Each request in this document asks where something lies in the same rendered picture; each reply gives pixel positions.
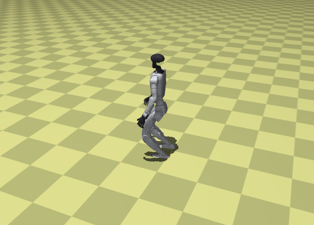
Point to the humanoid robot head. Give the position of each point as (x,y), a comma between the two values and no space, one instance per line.
(156,58)

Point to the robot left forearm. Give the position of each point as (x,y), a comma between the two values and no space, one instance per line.
(149,107)

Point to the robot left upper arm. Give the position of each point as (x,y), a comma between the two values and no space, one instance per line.
(154,83)

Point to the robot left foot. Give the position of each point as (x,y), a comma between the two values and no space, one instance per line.
(160,156)

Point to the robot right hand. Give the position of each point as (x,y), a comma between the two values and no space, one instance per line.
(146,100)

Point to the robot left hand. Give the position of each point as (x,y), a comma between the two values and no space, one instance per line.
(141,121)

